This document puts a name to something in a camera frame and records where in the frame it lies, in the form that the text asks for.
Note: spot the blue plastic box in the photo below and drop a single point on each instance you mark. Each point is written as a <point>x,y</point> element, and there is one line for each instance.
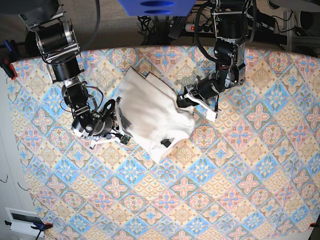
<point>157,7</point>

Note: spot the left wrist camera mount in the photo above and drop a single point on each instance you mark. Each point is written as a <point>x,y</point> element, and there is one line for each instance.
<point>211,113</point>

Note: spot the white wall outlet plate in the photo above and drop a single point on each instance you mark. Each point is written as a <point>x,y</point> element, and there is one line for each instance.
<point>23,216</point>

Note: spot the blue clamp lower left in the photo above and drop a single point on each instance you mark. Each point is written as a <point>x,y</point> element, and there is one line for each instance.
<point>41,226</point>

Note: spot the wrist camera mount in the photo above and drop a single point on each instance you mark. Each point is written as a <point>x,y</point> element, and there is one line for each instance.
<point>122,137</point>
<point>211,113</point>

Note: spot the patterned tablecloth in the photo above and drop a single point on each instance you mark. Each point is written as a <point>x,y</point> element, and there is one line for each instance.
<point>252,174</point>

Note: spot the white power strip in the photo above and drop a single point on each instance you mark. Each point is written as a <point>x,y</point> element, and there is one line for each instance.
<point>205,29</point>

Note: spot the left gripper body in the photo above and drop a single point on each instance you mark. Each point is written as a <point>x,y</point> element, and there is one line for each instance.
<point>205,88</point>

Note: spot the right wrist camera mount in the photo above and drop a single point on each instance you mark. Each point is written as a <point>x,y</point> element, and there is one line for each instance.
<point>122,137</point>

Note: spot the white printed T-shirt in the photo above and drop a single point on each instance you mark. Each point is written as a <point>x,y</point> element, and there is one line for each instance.
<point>151,106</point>

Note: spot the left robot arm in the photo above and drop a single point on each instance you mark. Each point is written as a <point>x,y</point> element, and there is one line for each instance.
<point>230,21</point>

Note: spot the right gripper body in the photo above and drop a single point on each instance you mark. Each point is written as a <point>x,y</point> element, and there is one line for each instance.
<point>105,121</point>

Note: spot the red black clamp upper left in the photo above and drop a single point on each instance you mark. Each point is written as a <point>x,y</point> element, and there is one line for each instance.
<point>6,63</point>

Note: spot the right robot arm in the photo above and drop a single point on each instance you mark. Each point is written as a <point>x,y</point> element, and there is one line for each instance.
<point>54,39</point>

